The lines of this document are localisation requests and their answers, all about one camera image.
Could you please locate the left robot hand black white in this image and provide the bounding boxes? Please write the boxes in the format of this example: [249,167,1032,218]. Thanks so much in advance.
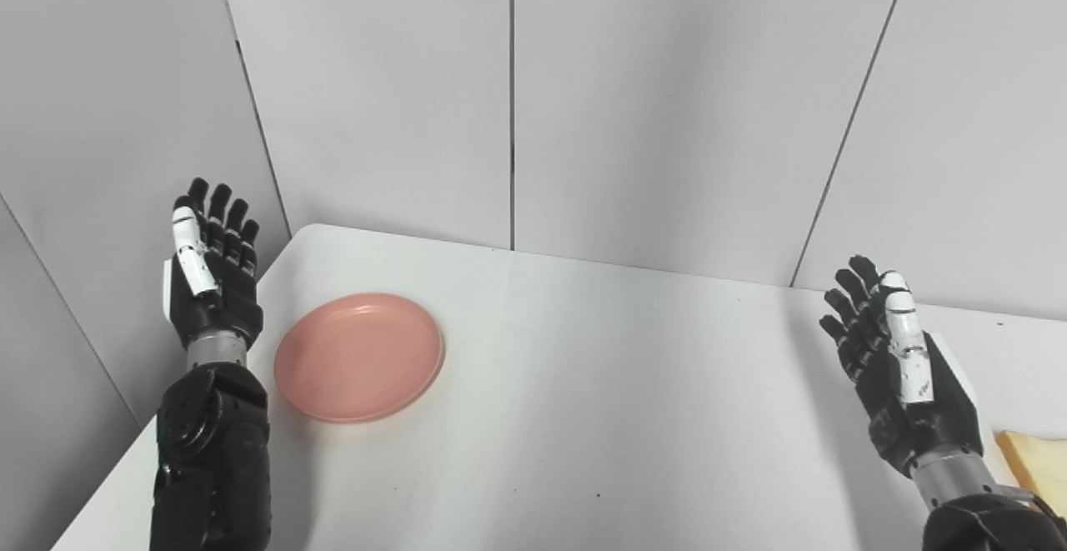
[162,178,264,351]

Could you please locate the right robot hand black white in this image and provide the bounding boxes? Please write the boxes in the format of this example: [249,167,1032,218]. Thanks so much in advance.
[819,255,986,479]

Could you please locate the slice of white bread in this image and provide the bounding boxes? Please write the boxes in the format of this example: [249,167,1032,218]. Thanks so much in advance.
[995,429,1067,518]

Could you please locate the pink round plate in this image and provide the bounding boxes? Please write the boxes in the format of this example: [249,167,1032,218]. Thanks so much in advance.
[273,292,446,425]

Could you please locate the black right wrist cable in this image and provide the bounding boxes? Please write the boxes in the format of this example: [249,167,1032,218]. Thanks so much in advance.
[996,485,1067,535]

